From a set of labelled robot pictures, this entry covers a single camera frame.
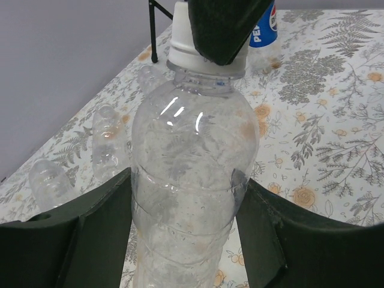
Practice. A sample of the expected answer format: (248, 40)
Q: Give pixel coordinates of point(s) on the clear bottle blue label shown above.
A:
(264, 51)

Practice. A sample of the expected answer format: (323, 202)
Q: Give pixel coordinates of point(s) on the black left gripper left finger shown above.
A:
(79, 244)

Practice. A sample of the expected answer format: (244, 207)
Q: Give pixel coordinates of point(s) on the clear plastic bottle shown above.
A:
(194, 141)
(109, 143)
(149, 78)
(50, 186)

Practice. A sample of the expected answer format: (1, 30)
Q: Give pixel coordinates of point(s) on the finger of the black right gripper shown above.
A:
(221, 27)

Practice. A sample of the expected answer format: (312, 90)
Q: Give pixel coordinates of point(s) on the black music stand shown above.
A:
(152, 5)

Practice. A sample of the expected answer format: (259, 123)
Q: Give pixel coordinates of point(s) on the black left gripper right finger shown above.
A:
(285, 245)

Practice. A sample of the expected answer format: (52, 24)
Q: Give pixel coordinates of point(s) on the blue white bottle cap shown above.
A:
(183, 54)

